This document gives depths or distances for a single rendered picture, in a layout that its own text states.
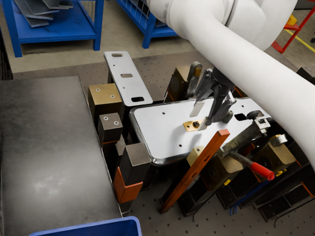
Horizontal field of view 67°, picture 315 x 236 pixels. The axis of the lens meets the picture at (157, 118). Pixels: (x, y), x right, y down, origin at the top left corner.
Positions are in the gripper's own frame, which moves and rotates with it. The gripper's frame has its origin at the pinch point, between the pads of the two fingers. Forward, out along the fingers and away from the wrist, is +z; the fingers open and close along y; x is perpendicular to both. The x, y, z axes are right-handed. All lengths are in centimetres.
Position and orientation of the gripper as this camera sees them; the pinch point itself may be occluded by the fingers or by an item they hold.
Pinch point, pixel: (200, 116)
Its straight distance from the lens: 76.3
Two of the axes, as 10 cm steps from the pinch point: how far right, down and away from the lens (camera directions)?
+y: 3.8, 7.6, -5.3
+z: -2.5, 6.4, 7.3
